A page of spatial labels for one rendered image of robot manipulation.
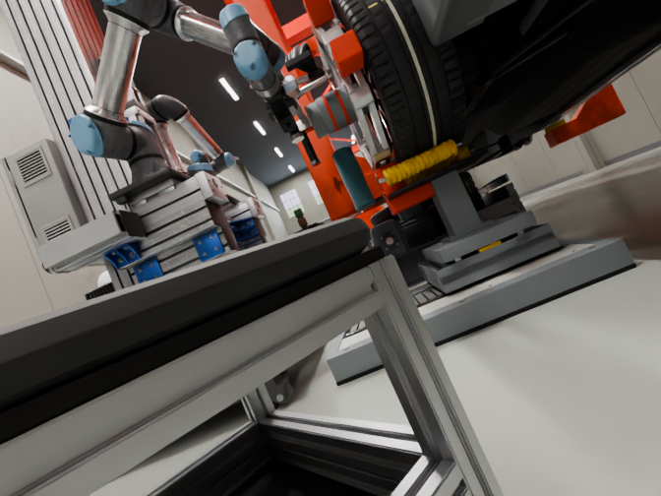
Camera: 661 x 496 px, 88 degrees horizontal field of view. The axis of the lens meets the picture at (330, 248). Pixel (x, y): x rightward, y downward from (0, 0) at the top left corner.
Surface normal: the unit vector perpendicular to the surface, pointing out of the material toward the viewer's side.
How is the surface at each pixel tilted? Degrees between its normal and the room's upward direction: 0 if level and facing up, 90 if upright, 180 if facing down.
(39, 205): 90
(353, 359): 90
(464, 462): 90
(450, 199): 90
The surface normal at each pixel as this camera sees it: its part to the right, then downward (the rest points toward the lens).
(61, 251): -0.08, -0.02
